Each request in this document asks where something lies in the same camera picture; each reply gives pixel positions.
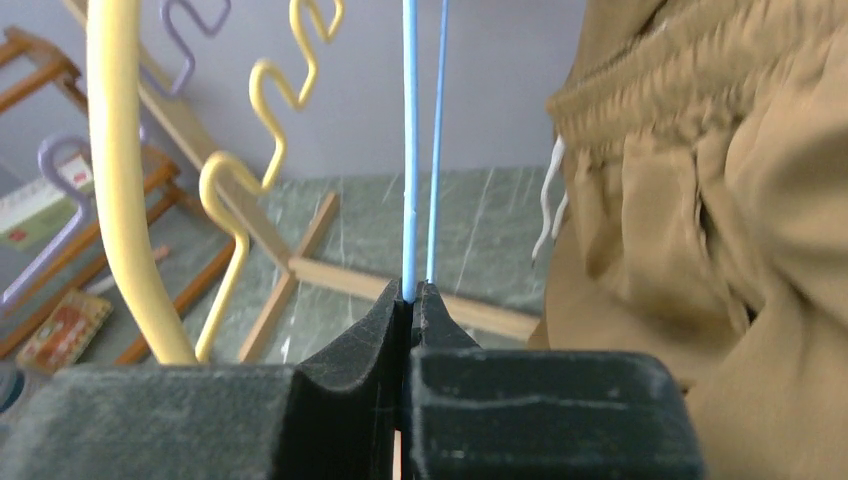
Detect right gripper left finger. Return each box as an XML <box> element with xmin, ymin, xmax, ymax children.
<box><xmin>1</xmin><ymin>282</ymin><xmax>403</xmax><ymax>479</ymax></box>

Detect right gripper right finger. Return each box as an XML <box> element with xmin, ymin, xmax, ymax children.
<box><xmin>404</xmin><ymin>283</ymin><xmax>705</xmax><ymax>479</ymax></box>

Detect blue wire hanger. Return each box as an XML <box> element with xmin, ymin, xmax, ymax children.
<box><xmin>401</xmin><ymin>0</ymin><xmax>450</xmax><ymax>305</ymax></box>

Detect brown hanging shorts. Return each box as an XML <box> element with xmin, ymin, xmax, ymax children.
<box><xmin>528</xmin><ymin>1</ymin><xmax>847</xmax><ymax>479</ymax></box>

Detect purple hanger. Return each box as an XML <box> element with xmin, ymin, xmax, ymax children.
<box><xmin>1</xmin><ymin>1</ymin><xmax>231</xmax><ymax>315</ymax></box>

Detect yellow hanger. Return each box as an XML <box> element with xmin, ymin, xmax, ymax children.
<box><xmin>87</xmin><ymin>1</ymin><xmax>345</xmax><ymax>364</ymax></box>

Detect wooden clothes rack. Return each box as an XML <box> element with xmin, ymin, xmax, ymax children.
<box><xmin>59</xmin><ymin>0</ymin><xmax>545</xmax><ymax>364</ymax></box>

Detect orange snack packet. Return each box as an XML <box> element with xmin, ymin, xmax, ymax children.
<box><xmin>15</xmin><ymin>290</ymin><xmax>113</xmax><ymax>374</ymax></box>

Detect orange wooden shelf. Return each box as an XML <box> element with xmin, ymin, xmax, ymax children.
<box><xmin>0</xmin><ymin>25</ymin><xmax>240</xmax><ymax>367</ymax></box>

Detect white green box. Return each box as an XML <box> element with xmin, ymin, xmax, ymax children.
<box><xmin>1</xmin><ymin>178</ymin><xmax>77</xmax><ymax>251</ymax></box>

